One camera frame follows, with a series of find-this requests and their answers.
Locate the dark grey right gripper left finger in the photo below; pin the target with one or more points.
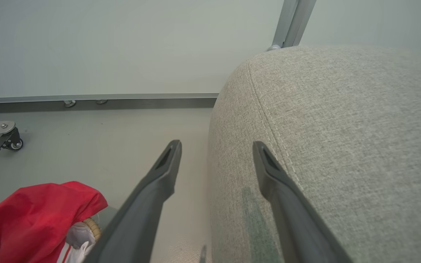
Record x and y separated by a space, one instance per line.
137 219

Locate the grey metal upright post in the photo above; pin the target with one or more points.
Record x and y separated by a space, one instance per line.
292 22

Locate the beige fabric sofa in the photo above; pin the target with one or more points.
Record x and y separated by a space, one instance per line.
353 128

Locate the grey metal panel rail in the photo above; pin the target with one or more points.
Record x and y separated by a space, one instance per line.
97 100

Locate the white garment with red stripes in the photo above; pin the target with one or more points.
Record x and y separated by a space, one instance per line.
77 243

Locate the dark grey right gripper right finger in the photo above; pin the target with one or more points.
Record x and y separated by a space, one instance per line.
294 219

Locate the round metal rail bolt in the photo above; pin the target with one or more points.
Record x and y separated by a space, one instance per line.
101 101
69 103

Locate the wicker rim laundry basket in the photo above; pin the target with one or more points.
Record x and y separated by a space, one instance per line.
93 227

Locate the grey bracket with black caster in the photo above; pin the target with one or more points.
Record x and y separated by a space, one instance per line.
2 133

